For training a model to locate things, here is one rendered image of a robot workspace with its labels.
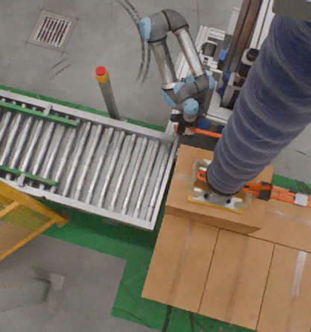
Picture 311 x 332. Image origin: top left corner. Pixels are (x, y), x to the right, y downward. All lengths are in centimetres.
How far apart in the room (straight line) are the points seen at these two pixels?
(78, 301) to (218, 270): 122
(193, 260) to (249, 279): 40
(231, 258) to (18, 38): 285
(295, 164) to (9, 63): 280
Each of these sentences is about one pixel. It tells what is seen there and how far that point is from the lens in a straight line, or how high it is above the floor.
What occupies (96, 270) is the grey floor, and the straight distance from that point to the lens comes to 342.
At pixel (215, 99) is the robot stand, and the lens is 268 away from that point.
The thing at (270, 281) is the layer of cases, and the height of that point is 54.
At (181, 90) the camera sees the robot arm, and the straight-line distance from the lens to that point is 217.
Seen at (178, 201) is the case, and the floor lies 94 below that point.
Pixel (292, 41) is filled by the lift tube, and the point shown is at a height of 267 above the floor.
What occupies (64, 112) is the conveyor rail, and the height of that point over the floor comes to 59.
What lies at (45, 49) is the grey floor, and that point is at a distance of 409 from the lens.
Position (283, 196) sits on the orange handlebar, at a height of 109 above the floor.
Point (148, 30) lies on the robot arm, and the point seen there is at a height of 156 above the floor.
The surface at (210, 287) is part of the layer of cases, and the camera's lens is 286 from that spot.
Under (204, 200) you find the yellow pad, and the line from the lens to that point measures 246.
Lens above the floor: 338
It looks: 75 degrees down
